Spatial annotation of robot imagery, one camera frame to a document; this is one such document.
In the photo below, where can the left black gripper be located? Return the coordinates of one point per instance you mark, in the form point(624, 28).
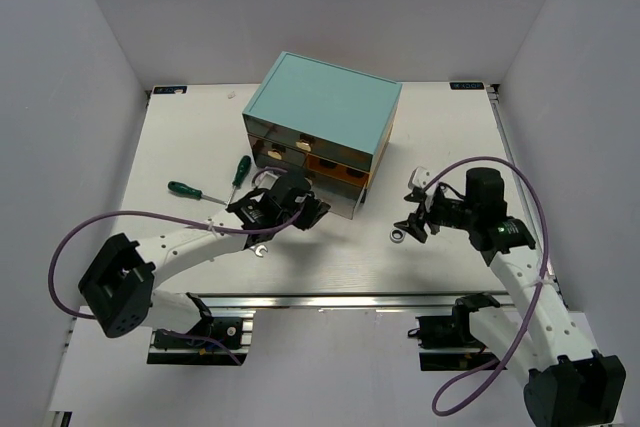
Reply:
point(317, 209)

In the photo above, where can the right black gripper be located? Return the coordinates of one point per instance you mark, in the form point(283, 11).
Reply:
point(415, 223)

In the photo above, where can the silver ratcheting ring wrench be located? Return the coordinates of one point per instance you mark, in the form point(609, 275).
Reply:
point(397, 236)

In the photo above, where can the silver open-end combination wrench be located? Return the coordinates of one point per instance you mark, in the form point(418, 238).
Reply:
point(259, 250)

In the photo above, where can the large green-handled screwdriver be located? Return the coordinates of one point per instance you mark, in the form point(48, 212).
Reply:
point(243, 168)

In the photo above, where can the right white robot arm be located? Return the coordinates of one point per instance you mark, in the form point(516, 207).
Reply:
point(565, 380)

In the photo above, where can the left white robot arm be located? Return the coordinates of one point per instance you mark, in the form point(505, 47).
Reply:
point(122, 286)

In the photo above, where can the teal drawer cabinet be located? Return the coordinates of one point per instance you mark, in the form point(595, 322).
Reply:
point(338, 104)

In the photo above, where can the right blue corner label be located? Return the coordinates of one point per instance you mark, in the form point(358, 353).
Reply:
point(463, 86)

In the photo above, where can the blue corner label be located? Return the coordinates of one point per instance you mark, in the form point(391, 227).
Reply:
point(463, 86)
point(169, 90)

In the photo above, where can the left blue corner label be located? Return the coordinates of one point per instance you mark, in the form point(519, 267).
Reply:
point(169, 90)

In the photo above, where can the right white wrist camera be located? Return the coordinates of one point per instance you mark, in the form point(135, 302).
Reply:
point(420, 181)

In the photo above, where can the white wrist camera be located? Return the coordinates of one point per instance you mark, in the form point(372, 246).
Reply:
point(420, 181)
point(267, 179)

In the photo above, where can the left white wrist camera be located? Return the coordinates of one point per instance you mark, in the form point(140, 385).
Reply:
point(267, 179)

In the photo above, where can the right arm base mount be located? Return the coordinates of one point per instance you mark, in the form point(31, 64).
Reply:
point(445, 341)

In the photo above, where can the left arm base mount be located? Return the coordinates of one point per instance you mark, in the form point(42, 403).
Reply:
point(208, 339)

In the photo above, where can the aluminium table edge rail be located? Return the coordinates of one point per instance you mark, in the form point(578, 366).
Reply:
point(310, 301)

